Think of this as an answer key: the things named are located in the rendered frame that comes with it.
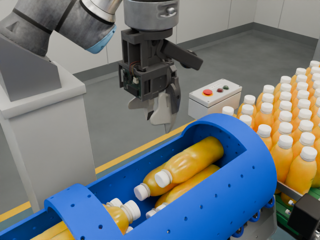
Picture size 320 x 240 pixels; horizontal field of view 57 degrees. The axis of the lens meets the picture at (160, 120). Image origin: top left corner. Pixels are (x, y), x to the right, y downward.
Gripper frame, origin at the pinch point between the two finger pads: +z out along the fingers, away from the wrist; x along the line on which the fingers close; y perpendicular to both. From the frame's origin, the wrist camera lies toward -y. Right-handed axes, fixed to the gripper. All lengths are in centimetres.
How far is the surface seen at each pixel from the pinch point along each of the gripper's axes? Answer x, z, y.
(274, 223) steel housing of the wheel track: 18, 43, -32
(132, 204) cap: 5.4, 12.4, 11.8
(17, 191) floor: -142, 130, 14
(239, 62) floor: -181, 127, -306
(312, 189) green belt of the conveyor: 20, 39, -50
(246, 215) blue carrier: 19.2, 19.9, -9.3
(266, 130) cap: 4.4, 18.8, -40.1
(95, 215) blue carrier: 7.5, 6.8, 20.6
